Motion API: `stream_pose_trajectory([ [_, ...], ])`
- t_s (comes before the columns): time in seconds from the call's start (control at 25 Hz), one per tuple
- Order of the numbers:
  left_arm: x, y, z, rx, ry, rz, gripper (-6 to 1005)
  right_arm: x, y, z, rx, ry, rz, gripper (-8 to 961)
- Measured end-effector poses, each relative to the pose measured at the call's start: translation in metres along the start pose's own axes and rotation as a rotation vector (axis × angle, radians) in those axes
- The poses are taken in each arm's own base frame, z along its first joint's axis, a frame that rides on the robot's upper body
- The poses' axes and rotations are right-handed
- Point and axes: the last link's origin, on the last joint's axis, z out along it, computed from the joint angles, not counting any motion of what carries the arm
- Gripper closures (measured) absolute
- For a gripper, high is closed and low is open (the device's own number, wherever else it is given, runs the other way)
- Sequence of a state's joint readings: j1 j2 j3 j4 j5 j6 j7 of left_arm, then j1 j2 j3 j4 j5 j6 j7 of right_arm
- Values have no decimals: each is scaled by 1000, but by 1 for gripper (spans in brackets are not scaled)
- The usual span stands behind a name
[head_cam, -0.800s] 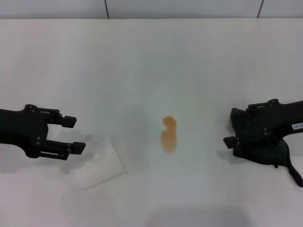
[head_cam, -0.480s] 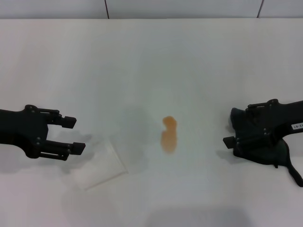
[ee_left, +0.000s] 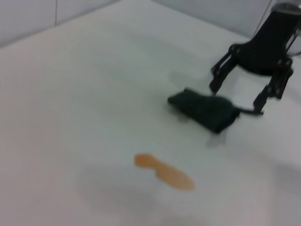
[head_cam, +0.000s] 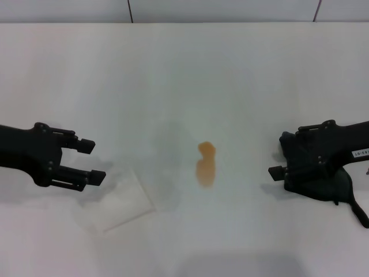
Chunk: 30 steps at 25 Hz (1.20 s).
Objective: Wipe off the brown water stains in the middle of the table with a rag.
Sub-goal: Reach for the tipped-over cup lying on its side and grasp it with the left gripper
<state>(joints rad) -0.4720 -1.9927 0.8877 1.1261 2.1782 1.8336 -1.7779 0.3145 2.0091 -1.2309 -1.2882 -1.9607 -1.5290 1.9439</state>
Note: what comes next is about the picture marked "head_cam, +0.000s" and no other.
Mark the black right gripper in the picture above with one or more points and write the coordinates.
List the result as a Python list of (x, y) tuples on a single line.
[(346, 144)]

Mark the dark blue rag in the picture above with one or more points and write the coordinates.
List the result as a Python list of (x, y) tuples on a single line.
[(344, 187)]

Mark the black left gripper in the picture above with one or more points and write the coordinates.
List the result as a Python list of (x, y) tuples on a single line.
[(26, 150)]

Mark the white paper cup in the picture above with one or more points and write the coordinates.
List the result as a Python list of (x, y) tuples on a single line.
[(124, 199)]

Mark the brown water stain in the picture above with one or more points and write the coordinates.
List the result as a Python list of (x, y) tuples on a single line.
[(206, 173)]

